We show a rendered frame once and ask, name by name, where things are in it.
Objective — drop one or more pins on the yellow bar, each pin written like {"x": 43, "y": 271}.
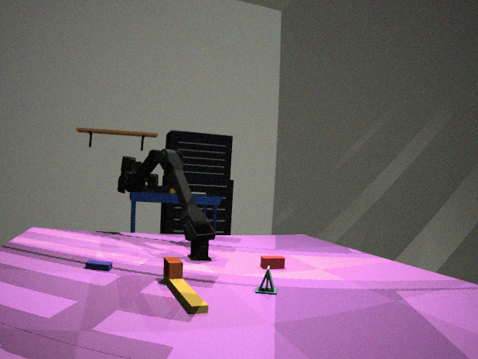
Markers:
{"x": 173, "y": 275}

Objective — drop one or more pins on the red rectangular block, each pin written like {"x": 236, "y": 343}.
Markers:
{"x": 275, "y": 262}

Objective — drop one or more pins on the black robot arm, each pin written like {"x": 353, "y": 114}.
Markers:
{"x": 194, "y": 223}

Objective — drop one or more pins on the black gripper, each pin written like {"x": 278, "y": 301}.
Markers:
{"x": 153, "y": 181}

